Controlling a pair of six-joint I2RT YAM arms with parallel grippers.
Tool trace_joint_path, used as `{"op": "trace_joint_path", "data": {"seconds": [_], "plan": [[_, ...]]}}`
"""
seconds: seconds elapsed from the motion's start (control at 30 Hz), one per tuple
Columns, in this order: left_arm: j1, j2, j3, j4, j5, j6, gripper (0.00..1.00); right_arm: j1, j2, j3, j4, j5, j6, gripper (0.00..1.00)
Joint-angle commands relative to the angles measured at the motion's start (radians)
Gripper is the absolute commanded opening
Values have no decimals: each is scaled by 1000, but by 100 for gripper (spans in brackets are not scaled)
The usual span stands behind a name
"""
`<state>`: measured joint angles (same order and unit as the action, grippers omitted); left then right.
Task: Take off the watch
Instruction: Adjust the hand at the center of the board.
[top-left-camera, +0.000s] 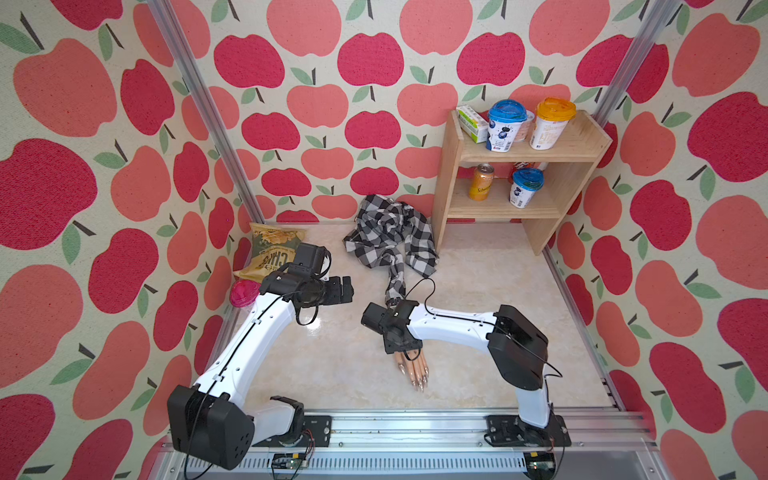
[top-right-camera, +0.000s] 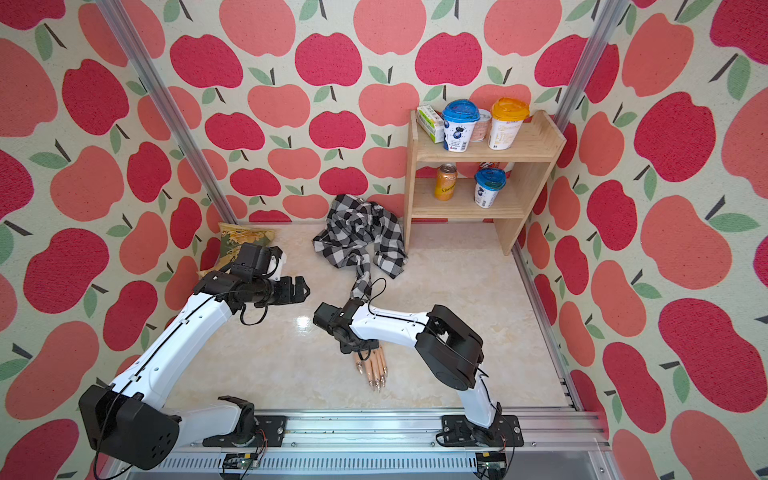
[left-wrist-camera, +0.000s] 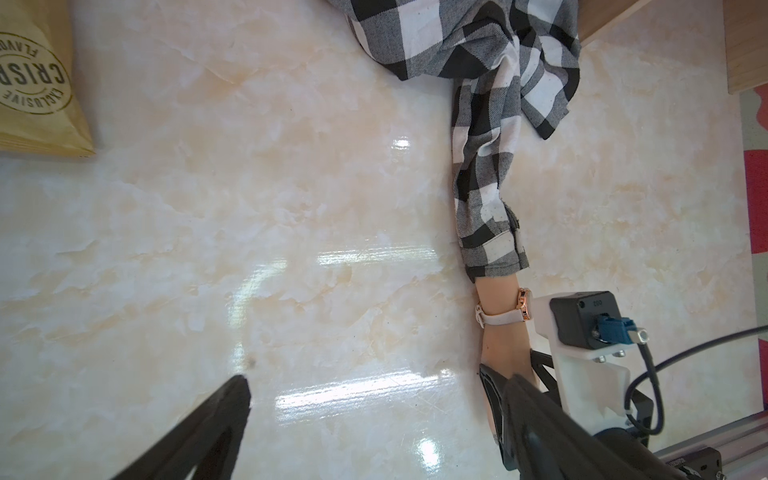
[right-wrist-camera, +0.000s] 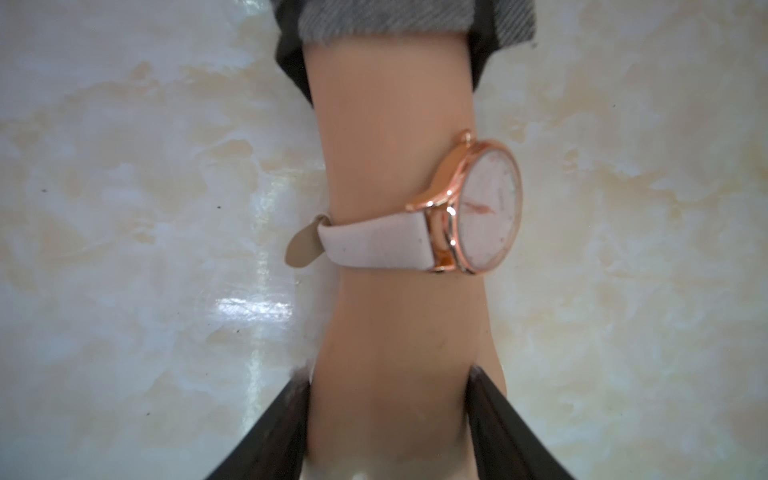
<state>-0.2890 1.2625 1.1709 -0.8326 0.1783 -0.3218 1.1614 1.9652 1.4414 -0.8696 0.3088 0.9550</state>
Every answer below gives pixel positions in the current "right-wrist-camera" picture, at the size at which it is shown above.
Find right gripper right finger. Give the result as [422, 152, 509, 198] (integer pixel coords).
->
[465, 366, 573, 480]

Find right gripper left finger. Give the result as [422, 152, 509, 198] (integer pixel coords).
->
[207, 370, 311, 480]

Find mannequin hand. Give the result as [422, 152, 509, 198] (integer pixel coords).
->
[304, 33, 504, 479]

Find black white plaid shirt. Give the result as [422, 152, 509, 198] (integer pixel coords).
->
[271, 0, 537, 101]

